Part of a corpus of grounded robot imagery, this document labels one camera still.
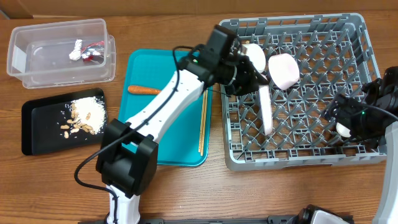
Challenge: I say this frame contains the white paper cup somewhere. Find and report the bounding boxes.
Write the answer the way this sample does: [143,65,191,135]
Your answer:
[336,123,351,138]

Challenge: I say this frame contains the clear plastic bin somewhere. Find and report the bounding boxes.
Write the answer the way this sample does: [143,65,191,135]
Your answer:
[6,19,116,89]

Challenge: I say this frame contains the orange carrot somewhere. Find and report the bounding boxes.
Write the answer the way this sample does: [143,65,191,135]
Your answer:
[127,85,161,95]

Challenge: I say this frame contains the black plastic tray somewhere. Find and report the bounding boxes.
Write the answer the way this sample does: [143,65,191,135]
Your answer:
[21,88,106,156]

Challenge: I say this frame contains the grey dishwasher rack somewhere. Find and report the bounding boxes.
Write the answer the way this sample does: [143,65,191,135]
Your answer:
[221,13,386,171]

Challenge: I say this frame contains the white plate with scraps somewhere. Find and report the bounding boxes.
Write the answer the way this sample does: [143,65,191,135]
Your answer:
[259,85,273,135]

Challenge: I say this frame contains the pink white bowl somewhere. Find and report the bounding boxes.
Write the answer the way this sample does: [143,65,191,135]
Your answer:
[268,54,300,90]

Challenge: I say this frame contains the red silver foil wrapper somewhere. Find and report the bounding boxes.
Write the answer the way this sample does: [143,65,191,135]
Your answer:
[81,41,105,63]

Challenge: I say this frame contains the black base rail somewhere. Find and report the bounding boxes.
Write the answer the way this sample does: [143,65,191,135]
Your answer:
[77,214,299,224]

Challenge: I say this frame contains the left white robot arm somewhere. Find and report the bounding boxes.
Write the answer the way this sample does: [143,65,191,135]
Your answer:
[96,25,268,223]

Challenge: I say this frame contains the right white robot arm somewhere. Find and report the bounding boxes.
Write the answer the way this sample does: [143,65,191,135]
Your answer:
[323,67,397,223]

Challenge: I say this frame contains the rice and peanut scraps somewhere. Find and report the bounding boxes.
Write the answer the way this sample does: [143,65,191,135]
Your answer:
[60,96,107,139]

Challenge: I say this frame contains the pale green bowl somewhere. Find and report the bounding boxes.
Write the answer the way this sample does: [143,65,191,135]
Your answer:
[243,44,266,73]

